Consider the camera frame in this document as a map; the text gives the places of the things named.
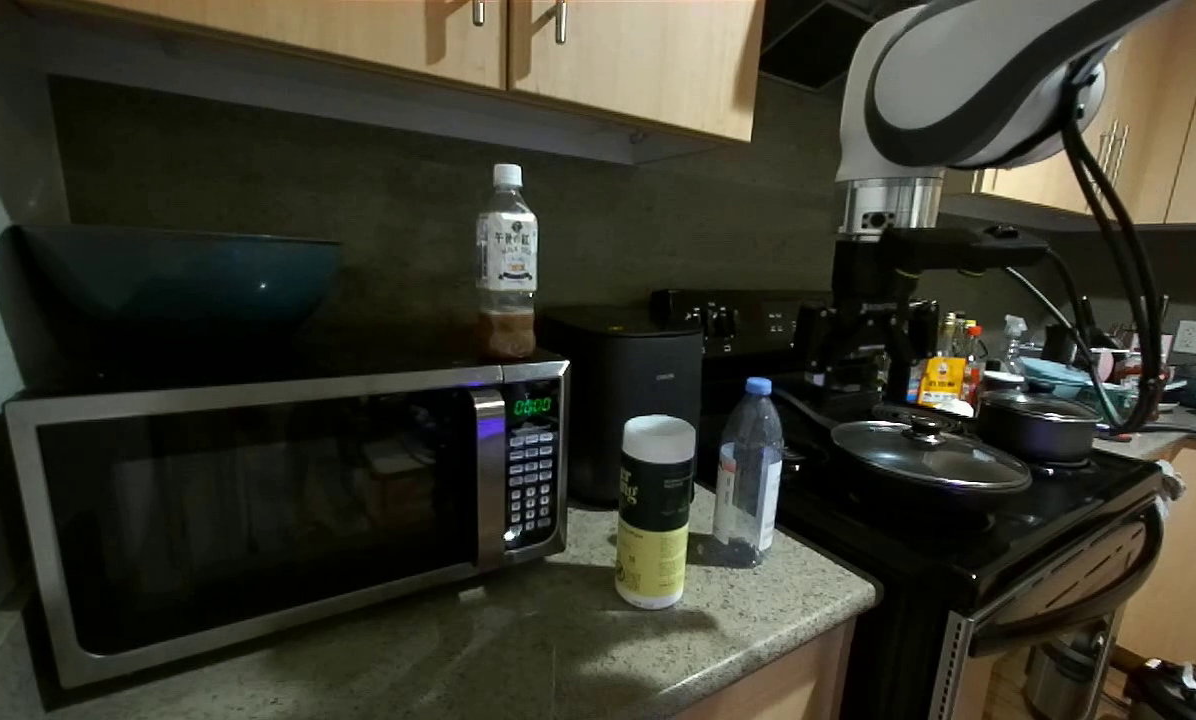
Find small dark pot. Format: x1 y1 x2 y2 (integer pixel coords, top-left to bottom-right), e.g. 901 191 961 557
977 397 1095 462

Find black pan with glass lid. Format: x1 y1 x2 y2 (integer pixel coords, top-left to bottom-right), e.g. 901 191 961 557
832 419 1031 498

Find yellow green container white lid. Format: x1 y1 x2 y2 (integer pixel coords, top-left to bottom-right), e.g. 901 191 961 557
616 410 697 606

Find clear water bottle blue cap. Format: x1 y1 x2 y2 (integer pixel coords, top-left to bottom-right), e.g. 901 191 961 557
713 375 785 563

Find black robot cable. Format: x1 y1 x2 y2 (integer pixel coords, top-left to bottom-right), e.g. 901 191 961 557
1002 74 1178 437

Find black electric stove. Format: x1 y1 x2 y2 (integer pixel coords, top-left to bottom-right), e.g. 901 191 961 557
654 288 1165 720

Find dark teal bowl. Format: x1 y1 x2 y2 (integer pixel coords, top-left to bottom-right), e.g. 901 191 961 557
23 222 342 337

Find tea bottle white cap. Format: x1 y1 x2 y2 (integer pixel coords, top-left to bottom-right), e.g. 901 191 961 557
477 164 540 358

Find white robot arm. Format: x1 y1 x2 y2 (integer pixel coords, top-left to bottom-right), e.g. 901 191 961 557
829 0 1165 398

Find stainless steel microwave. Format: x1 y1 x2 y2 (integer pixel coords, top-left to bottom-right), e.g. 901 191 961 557
3 358 568 688

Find wooden upper cabinet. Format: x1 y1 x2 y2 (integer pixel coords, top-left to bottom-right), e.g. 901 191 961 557
21 0 765 164

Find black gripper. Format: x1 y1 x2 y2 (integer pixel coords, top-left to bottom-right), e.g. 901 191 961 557
829 222 1050 398

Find black air fryer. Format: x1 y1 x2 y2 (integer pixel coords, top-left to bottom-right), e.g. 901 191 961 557
540 302 703 509

